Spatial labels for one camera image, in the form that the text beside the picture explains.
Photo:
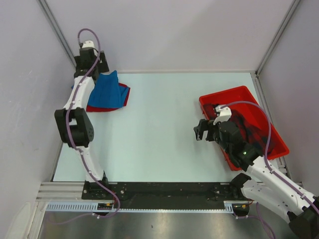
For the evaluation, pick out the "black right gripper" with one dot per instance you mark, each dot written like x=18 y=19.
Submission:
x=203 y=126

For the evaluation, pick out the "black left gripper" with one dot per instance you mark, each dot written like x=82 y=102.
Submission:
x=102 y=66

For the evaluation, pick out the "blue skirt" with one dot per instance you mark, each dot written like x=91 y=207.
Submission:
x=107 y=79

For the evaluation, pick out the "red black plaid skirt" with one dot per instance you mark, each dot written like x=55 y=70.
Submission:
x=249 y=132

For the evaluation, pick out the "red pleated skirt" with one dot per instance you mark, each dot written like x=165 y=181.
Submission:
x=108 y=98

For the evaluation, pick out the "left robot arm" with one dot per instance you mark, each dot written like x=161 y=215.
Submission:
x=74 y=125

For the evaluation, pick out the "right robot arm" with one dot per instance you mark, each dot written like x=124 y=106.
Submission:
x=264 y=183

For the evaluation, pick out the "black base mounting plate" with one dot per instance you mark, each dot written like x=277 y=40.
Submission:
x=174 y=195

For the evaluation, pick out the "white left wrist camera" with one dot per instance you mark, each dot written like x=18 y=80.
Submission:
x=88 y=44

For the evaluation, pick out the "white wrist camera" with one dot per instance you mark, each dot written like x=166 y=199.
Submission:
x=88 y=44
x=223 y=113

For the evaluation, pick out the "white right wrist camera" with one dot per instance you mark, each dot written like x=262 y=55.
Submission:
x=223 y=113

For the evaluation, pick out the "aluminium frame rail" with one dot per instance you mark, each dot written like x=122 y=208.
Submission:
x=60 y=192

